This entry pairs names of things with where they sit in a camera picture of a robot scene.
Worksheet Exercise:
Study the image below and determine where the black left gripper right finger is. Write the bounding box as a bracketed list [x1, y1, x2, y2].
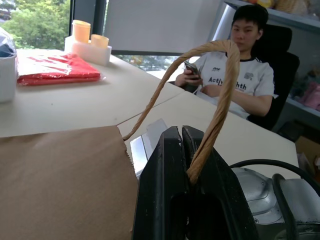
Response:
[182, 125, 259, 240]

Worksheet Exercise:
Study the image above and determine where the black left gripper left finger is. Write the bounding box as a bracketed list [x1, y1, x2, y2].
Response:
[131, 125, 189, 240]

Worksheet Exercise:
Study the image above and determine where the brown paper bag with handle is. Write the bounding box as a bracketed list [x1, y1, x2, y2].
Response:
[0, 39, 241, 240]

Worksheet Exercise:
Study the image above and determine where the dark smartphone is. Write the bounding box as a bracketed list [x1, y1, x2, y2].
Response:
[184, 60, 202, 80]

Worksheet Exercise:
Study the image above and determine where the pink plush toy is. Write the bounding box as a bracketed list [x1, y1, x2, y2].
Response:
[298, 81, 320, 112]

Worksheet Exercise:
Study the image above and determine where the yellow plush toy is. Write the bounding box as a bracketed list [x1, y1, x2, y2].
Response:
[249, 0, 274, 9]

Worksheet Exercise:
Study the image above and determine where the clear plastic bag with blue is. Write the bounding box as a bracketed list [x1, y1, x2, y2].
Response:
[0, 26, 17, 59]

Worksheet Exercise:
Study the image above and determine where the beige plush toy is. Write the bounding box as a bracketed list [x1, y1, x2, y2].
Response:
[274, 0, 309, 16]

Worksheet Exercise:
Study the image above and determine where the person's left hand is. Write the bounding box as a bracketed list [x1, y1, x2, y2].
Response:
[200, 84, 221, 99]

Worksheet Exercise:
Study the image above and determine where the person's right hand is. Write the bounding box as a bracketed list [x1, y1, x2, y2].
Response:
[180, 69, 203, 87]

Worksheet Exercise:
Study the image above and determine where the shiny tape strip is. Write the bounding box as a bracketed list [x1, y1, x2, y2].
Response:
[129, 133, 154, 176]

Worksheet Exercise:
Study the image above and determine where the clear tape strip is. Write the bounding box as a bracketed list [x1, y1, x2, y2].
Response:
[146, 118, 169, 137]

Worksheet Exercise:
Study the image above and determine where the brown cardboard box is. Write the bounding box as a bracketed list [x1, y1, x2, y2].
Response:
[295, 136, 320, 173]

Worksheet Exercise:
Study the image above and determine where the seated person in white shirt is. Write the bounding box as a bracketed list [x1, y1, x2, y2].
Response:
[174, 3, 279, 120]

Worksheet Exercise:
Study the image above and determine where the black office chair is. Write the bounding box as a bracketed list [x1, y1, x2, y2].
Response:
[246, 23, 301, 131]

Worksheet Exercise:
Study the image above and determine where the white plastic cup holder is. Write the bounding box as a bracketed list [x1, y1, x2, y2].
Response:
[64, 36, 113, 67]

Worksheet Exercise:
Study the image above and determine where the red cloth in plastic wrap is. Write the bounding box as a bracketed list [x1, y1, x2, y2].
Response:
[16, 52, 106, 87]

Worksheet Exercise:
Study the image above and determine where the short yellow plastic cup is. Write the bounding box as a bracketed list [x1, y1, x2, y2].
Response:
[90, 33, 110, 49]

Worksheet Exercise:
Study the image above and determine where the white board panel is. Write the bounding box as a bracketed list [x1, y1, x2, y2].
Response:
[103, 0, 227, 55]

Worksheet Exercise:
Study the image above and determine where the tall yellow plastic cup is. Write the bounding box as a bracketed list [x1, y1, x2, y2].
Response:
[71, 19, 92, 44]

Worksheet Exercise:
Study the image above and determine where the white plastic bucket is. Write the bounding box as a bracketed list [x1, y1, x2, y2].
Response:
[0, 53, 18, 104]

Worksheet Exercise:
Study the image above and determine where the silver robot arm with cable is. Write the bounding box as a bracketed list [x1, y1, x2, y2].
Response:
[229, 158, 320, 240]

